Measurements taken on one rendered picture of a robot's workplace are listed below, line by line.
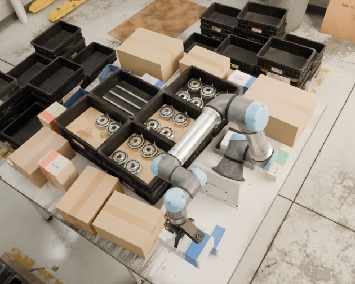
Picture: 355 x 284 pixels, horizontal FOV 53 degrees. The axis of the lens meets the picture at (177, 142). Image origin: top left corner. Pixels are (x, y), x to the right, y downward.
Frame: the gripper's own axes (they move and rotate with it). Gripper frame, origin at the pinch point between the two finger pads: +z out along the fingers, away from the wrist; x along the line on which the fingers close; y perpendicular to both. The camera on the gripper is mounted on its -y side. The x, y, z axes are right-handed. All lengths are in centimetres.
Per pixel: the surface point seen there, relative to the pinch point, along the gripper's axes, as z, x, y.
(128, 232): 24.5, 4.4, 33.6
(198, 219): 31.7, -22.7, 9.2
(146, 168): 28, -33, 50
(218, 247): 31.8, -14.8, -7.2
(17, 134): 83, -29, 197
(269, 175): 36, -69, -10
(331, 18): 95, -321, 27
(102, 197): 24, -4, 59
